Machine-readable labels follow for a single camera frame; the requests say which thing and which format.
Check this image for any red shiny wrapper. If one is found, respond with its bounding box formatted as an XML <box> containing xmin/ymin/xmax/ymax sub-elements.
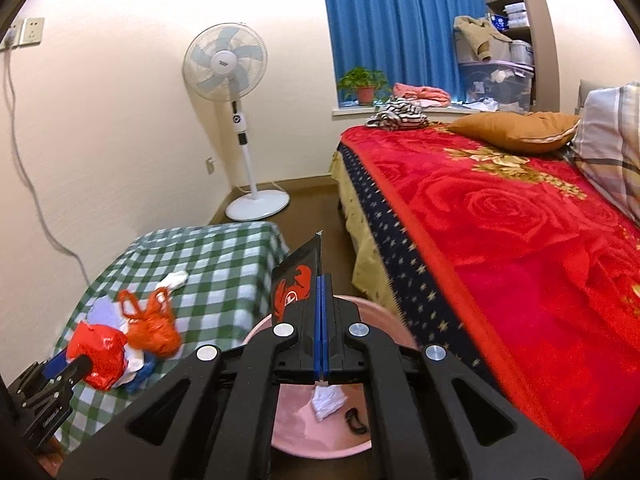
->
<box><xmin>65</xmin><ymin>321</ymin><xmax>128</xmax><ymax>391</ymax></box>

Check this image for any printed white paper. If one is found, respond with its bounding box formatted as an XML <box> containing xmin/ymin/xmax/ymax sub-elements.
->
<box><xmin>311</xmin><ymin>385</ymin><xmax>347</xmax><ymax>422</ymax></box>

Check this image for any black crab snack packet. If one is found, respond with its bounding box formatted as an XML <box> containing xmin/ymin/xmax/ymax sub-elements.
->
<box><xmin>271</xmin><ymin>231</ymin><xmax>322</xmax><ymax>322</ymax></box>

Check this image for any orange plastic bag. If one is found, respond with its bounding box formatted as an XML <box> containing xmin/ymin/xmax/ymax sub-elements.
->
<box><xmin>117</xmin><ymin>287</ymin><xmax>182</xmax><ymax>360</ymax></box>

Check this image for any pink trash bin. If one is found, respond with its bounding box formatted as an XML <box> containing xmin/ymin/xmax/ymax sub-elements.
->
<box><xmin>241</xmin><ymin>294</ymin><xmax>420</xmax><ymax>461</ymax></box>

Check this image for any white plastic bag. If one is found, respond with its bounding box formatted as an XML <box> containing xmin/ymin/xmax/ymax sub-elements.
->
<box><xmin>120</xmin><ymin>344</ymin><xmax>144</xmax><ymax>382</ymax></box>

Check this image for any blue plastic scrap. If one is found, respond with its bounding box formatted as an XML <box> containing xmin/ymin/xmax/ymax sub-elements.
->
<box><xmin>124</xmin><ymin>356</ymin><xmax>156</xmax><ymax>394</ymax></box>

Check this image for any star patterned bed skirt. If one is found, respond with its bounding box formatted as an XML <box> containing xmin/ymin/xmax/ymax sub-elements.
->
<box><xmin>330</xmin><ymin>144</ymin><xmax>498</xmax><ymax>387</ymax></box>

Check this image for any green checkered tablecloth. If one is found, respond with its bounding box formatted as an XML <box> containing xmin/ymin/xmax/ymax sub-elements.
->
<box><xmin>51</xmin><ymin>221</ymin><xmax>292</xmax><ymax>453</ymax></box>

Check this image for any crumpled white tissue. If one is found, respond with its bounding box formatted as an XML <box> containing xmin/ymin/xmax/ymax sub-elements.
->
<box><xmin>155</xmin><ymin>270</ymin><xmax>189</xmax><ymax>292</ymax></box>

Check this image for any red rose blanket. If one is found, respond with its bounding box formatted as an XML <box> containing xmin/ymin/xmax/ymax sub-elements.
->
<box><xmin>337</xmin><ymin>126</ymin><xmax>639</xmax><ymax>479</ymax></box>

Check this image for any striped black white clothing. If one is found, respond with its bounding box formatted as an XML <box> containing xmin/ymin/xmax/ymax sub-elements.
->
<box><xmin>366</xmin><ymin>98</ymin><xmax>430</xmax><ymax>131</ymax></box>

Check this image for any potted green plant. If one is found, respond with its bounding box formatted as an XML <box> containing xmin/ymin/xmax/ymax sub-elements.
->
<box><xmin>336</xmin><ymin>66</ymin><xmax>390</xmax><ymax>106</ymax></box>

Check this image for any pink folded clothing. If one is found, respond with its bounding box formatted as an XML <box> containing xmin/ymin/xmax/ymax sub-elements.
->
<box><xmin>393</xmin><ymin>82</ymin><xmax>451</xmax><ymax>107</ymax></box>

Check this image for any orange-brown pillow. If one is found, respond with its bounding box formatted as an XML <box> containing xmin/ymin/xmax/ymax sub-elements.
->
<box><xmin>448</xmin><ymin>112</ymin><xmax>580</xmax><ymax>155</ymax></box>

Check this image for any white standing fan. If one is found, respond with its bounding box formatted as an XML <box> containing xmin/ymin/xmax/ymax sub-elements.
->
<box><xmin>182</xmin><ymin>23</ymin><xmax>290</xmax><ymax>222</ymax></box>

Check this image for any clear plastic storage box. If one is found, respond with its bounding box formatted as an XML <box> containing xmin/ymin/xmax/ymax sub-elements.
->
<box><xmin>459</xmin><ymin>61</ymin><xmax>535</xmax><ymax>114</ymax></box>

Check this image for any plaid pillow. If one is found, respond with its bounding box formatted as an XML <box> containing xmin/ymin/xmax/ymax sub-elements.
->
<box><xmin>570</xmin><ymin>81</ymin><xmax>639</xmax><ymax>222</ymax></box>

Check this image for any blue curtain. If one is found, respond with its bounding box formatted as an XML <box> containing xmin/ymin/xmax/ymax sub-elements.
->
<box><xmin>326</xmin><ymin>0</ymin><xmax>485</xmax><ymax>101</ymax></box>

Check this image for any beige jacket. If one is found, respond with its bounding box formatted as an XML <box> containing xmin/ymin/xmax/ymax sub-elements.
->
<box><xmin>454</xmin><ymin>15</ymin><xmax>512</xmax><ymax>64</ymax></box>

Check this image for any wooden bookshelf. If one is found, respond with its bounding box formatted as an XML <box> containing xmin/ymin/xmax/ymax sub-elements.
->
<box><xmin>485</xmin><ymin>0</ymin><xmax>560</xmax><ymax>112</ymax></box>

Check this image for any grey wall cable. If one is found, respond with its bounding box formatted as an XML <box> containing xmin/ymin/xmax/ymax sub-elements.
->
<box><xmin>2</xmin><ymin>44</ymin><xmax>92</xmax><ymax>286</ymax></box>

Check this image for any white wall socket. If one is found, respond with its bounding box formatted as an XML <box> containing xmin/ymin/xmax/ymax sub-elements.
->
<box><xmin>1</xmin><ymin>18</ymin><xmax>44</xmax><ymax>51</ymax></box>

